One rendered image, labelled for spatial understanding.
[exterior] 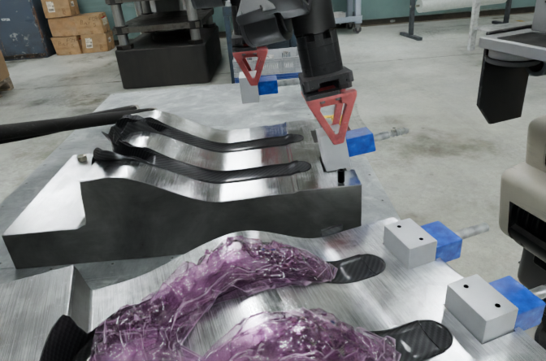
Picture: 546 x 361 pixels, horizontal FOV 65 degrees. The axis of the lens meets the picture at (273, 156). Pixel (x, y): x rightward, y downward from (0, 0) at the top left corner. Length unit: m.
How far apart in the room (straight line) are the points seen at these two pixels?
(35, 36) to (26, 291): 7.03
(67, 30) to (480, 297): 7.14
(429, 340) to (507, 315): 0.07
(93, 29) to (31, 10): 0.87
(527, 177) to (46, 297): 0.73
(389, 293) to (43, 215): 0.50
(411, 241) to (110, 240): 0.40
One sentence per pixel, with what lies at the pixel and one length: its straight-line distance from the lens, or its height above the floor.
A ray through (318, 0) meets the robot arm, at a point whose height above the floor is 1.12.
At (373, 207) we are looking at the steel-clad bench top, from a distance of 0.71.
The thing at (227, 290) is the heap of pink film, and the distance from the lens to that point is 0.42.
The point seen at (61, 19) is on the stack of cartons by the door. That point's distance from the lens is 7.36.
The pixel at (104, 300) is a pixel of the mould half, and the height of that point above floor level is 0.87.
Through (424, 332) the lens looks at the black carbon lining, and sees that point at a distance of 0.46.
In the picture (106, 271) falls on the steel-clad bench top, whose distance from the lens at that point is 0.66.
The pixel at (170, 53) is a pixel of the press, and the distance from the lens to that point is 4.56.
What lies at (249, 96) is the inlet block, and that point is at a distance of 0.87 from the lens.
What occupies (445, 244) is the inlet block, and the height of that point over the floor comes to 0.87.
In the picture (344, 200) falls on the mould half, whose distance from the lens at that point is 0.60.
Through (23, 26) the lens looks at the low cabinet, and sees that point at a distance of 7.49.
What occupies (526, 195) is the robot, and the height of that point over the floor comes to 0.78.
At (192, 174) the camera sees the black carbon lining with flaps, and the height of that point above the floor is 0.89.
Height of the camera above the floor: 1.18
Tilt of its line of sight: 26 degrees down
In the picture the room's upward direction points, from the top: 5 degrees counter-clockwise
